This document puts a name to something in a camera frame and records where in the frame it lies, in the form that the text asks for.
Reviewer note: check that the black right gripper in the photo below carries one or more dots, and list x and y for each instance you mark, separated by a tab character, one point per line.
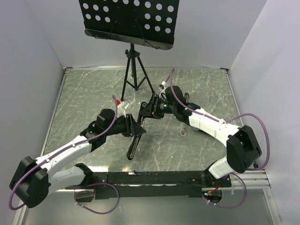
149	110

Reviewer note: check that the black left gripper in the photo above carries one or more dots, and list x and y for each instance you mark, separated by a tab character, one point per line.
132	127

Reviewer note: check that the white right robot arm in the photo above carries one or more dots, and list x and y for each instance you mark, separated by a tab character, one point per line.
242	147

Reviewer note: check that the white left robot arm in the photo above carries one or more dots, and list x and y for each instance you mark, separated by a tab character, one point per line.
35	179

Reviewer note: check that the small open staple box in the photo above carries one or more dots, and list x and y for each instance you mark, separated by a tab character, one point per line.
157	140

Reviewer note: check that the black tripod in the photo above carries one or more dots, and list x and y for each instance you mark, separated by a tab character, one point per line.
133	55

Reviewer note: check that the black perforated music stand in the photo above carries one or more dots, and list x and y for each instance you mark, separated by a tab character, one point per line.
149	23

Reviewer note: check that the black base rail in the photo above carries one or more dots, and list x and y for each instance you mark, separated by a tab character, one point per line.
153	184

